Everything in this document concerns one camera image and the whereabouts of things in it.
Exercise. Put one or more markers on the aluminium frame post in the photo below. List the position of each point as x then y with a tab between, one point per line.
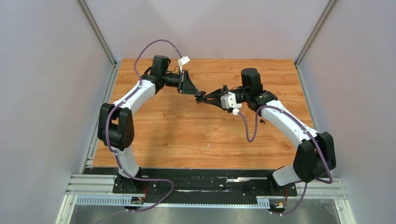
316	30
96	30

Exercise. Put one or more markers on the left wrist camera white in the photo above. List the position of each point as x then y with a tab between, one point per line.
182	61

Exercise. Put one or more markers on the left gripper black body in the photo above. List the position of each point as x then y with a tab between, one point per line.
181	87

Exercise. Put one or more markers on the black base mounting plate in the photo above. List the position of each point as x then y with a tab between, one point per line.
207	187

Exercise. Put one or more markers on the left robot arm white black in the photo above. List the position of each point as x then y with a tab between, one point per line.
116	126

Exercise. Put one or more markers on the left aluminium frame post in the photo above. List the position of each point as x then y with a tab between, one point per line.
96	30

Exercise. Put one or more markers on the aluminium front rail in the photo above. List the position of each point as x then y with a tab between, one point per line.
102	185

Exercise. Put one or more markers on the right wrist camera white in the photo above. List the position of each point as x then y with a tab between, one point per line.
228	102

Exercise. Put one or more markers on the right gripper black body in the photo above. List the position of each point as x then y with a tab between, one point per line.
222	91

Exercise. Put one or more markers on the black earbud charging case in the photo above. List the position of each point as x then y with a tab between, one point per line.
200	97

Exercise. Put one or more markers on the right aluminium frame post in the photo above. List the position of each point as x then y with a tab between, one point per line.
316	30

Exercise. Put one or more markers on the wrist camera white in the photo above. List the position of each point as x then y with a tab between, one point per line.
228	102
182	61

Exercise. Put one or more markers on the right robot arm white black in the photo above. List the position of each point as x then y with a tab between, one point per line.
315	154

